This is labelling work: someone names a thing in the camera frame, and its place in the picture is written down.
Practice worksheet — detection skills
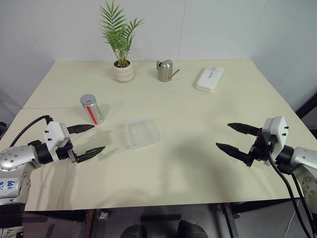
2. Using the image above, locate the black crossbar under table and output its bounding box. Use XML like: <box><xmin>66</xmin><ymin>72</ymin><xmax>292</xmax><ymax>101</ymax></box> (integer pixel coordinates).
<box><xmin>140</xmin><ymin>214</ymin><xmax>182</xmax><ymax>222</ymax></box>

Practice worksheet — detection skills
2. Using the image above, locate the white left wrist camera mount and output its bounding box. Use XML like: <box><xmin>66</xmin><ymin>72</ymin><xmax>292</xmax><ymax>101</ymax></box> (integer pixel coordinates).
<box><xmin>44</xmin><ymin>120</ymin><xmax>73</xmax><ymax>163</ymax></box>

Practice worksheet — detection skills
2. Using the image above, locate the clear plastic container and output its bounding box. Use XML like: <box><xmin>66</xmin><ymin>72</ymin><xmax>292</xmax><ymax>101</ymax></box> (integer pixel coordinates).
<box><xmin>122</xmin><ymin>118</ymin><xmax>161</xmax><ymax>150</ymax></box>

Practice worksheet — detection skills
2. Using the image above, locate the stainless steel watering can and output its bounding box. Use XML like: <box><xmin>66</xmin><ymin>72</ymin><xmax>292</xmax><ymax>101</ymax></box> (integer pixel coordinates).
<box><xmin>156</xmin><ymin>59</ymin><xmax>180</xmax><ymax>82</ymax></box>

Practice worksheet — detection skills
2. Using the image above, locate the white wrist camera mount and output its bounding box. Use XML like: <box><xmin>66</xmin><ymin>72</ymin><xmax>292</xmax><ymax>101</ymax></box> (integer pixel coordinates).
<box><xmin>262</xmin><ymin>116</ymin><xmax>288</xmax><ymax>166</ymax></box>
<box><xmin>44</xmin><ymin>120</ymin><xmax>73</xmax><ymax>163</ymax></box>

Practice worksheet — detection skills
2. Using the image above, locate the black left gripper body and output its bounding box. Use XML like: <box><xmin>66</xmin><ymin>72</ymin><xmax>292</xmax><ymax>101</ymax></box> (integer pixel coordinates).
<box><xmin>57</xmin><ymin>140</ymin><xmax>78</xmax><ymax>164</ymax></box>

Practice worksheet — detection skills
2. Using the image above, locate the dark rounded shape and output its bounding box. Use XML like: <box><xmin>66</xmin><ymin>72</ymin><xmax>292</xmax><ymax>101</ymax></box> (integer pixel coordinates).
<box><xmin>120</xmin><ymin>224</ymin><xmax>147</xmax><ymax>238</ymax></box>
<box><xmin>177</xmin><ymin>220</ymin><xmax>209</xmax><ymax>238</ymax></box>

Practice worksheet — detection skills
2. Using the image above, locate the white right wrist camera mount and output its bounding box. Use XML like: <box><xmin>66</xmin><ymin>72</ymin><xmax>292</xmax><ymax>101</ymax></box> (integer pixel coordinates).
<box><xmin>262</xmin><ymin>116</ymin><xmax>288</xmax><ymax>166</ymax></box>

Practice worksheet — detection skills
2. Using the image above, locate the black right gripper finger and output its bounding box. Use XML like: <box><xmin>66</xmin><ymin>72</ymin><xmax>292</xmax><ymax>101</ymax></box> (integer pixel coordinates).
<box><xmin>215</xmin><ymin>142</ymin><xmax>254</xmax><ymax>167</ymax></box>
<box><xmin>227</xmin><ymin>122</ymin><xmax>263</xmax><ymax>137</ymax></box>

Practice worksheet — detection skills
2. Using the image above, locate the metal table leg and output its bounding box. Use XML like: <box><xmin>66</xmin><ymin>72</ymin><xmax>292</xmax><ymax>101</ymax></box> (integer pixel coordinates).
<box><xmin>217</xmin><ymin>202</ymin><xmax>242</xmax><ymax>238</ymax></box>
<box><xmin>87</xmin><ymin>209</ymin><xmax>110</xmax><ymax>238</ymax></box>

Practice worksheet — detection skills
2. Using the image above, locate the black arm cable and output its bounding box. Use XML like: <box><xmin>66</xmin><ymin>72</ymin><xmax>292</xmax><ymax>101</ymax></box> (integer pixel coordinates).
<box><xmin>268</xmin><ymin>146</ymin><xmax>312</xmax><ymax>238</ymax></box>
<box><xmin>9</xmin><ymin>115</ymin><xmax>54</xmax><ymax>147</ymax></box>
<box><xmin>289</xmin><ymin>171</ymin><xmax>317</xmax><ymax>238</ymax></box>

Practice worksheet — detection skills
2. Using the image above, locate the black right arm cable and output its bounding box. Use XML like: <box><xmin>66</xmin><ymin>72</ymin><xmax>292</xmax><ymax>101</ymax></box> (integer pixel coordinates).
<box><xmin>268</xmin><ymin>146</ymin><xmax>312</xmax><ymax>238</ymax></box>
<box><xmin>289</xmin><ymin>171</ymin><xmax>317</xmax><ymax>238</ymax></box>

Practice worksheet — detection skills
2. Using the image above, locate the white ribbed plant pot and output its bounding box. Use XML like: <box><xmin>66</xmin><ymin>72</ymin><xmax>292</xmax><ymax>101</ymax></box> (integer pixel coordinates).
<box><xmin>113</xmin><ymin>60</ymin><xmax>135</xmax><ymax>83</ymax></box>

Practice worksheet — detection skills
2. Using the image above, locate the dark furniture piece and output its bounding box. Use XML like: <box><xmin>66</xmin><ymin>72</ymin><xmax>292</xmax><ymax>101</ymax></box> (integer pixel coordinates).
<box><xmin>295</xmin><ymin>93</ymin><xmax>317</xmax><ymax>132</ymax></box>

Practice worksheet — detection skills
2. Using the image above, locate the white rectangular case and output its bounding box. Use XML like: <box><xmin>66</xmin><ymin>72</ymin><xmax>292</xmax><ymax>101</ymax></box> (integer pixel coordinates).
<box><xmin>195</xmin><ymin>66</ymin><xmax>224</xmax><ymax>94</ymax></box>

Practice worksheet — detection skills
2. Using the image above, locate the silver red can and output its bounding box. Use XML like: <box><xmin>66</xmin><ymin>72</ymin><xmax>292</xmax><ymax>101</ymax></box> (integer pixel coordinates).
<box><xmin>79</xmin><ymin>93</ymin><xmax>105</xmax><ymax>125</ymax></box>

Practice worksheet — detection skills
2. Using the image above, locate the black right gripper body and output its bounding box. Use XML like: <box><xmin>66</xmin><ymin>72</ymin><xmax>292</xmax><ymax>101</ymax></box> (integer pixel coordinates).
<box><xmin>249</xmin><ymin>133</ymin><xmax>277</xmax><ymax>163</ymax></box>

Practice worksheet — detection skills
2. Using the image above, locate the green palm plant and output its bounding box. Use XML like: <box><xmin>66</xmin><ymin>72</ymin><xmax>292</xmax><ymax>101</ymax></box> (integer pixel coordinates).
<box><xmin>99</xmin><ymin>0</ymin><xmax>145</xmax><ymax>67</ymax></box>

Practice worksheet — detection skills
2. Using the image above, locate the thin white cable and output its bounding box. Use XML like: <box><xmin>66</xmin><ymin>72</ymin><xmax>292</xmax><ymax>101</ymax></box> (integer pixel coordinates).
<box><xmin>284</xmin><ymin>210</ymin><xmax>297</xmax><ymax>238</ymax></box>

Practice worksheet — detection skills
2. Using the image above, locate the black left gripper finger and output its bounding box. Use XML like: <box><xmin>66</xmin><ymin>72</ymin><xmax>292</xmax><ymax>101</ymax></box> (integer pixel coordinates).
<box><xmin>66</xmin><ymin>123</ymin><xmax>96</xmax><ymax>135</ymax></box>
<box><xmin>75</xmin><ymin>146</ymin><xmax>106</xmax><ymax>164</ymax></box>

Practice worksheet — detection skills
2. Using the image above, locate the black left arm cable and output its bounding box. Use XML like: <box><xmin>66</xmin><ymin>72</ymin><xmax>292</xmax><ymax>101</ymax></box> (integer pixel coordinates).
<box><xmin>9</xmin><ymin>115</ymin><xmax>54</xmax><ymax>147</ymax></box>

